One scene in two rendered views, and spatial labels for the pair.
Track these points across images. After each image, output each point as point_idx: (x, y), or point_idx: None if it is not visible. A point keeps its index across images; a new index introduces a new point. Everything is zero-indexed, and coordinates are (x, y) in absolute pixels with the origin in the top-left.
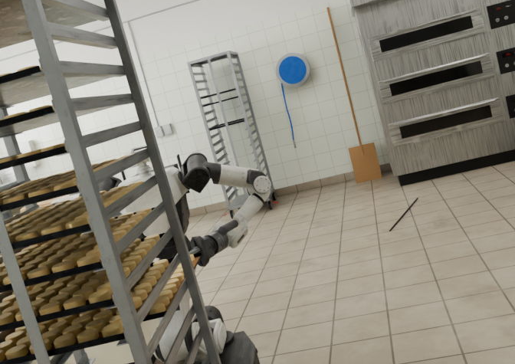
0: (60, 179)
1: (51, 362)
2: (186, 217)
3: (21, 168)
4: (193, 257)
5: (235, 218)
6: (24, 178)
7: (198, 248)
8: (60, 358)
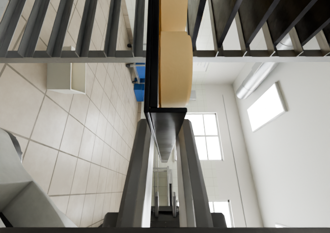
0: None
1: (142, 4)
2: None
3: (315, 49)
4: (179, 38)
5: None
6: (304, 49)
7: (210, 218)
8: (138, 15)
